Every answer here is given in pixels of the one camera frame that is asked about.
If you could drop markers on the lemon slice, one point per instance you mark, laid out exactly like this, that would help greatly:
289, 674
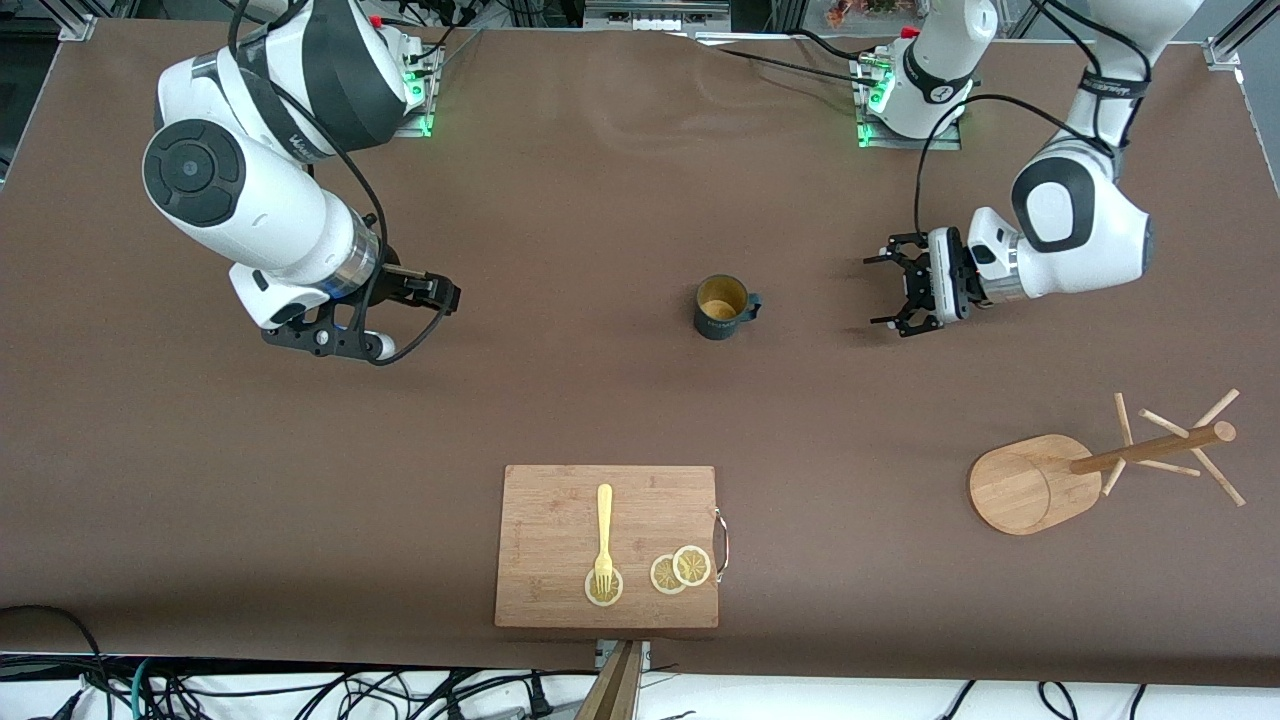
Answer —
662, 577
605, 599
692, 566

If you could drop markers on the teal cup yellow inside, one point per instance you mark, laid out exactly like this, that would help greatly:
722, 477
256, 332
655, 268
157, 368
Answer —
720, 325

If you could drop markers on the long aluminium frame profile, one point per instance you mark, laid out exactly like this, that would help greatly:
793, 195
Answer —
1222, 52

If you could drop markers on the wooden post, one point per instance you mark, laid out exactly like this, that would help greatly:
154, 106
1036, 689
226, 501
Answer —
615, 690

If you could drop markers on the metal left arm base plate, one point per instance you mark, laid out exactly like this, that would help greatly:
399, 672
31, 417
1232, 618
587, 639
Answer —
950, 143

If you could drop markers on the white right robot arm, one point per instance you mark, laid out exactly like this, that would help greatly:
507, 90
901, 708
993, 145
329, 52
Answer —
260, 210

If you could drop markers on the bamboo cutting board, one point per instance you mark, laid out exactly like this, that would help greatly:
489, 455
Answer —
550, 530

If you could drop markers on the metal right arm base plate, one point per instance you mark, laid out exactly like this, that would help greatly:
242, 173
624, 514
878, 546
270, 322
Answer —
420, 125

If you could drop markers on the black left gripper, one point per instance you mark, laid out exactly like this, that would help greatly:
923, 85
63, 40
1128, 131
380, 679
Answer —
916, 283

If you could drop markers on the brown table cover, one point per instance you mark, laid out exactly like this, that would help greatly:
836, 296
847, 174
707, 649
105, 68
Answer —
640, 400

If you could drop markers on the yellow plastic fork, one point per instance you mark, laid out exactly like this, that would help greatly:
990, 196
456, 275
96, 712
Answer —
604, 510

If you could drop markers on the wooden mug rack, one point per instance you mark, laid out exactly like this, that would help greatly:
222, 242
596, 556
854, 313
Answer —
1020, 485

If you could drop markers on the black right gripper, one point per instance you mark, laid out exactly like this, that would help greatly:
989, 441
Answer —
408, 289

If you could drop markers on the grey power strip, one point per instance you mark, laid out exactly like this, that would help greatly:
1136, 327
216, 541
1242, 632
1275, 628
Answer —
655, 18

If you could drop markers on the short aluminium frame profile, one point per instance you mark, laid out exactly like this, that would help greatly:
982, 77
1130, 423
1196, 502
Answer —
78, 28

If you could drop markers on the black power plug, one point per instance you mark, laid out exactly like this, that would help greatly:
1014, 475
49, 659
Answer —
538, 695

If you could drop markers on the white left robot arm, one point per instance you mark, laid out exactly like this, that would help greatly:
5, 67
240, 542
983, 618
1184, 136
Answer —
1080, 230

